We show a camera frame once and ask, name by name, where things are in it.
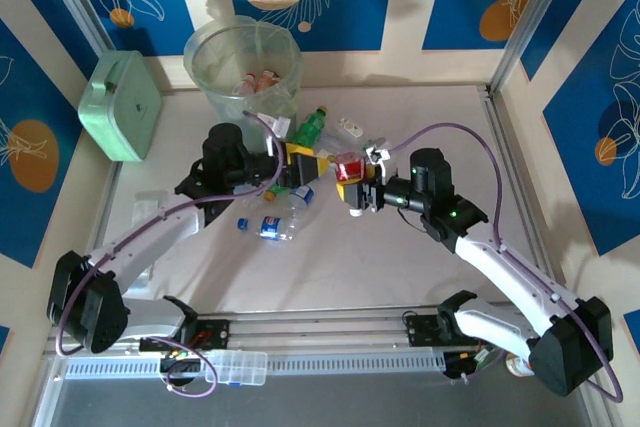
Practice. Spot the green bottle yellow cap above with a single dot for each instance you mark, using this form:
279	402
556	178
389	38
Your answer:
310	127

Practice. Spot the clear bottle white label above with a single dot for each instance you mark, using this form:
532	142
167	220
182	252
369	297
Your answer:
325	146

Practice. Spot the small white bottle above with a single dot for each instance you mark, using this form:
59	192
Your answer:
350	127

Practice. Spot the clear bottle blue red label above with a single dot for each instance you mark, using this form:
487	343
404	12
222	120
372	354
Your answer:
270	227

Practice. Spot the brown label bottle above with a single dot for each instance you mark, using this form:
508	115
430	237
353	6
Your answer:
266	81

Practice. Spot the white bottle red label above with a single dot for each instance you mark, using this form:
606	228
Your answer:
247	83

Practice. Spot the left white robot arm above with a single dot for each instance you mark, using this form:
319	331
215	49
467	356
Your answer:
150	237

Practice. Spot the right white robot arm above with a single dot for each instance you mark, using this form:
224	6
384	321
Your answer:
505	267

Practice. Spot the translucent plastic bin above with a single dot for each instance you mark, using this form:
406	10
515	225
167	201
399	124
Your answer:
250	117

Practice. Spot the clear plastic packet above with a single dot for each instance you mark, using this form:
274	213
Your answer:
145	278
149	201

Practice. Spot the mint green square box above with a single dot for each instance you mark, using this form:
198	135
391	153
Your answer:
120	107

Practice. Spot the black electronics board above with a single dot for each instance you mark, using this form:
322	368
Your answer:
180	358
475	358

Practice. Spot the clear plastic organizer box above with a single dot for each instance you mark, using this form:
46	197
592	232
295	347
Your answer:
235	368

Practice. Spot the grey metal base sheet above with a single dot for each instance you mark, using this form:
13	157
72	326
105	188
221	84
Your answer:
325	402

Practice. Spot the long aluminium base rail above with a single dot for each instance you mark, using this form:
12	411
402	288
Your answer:
320	332

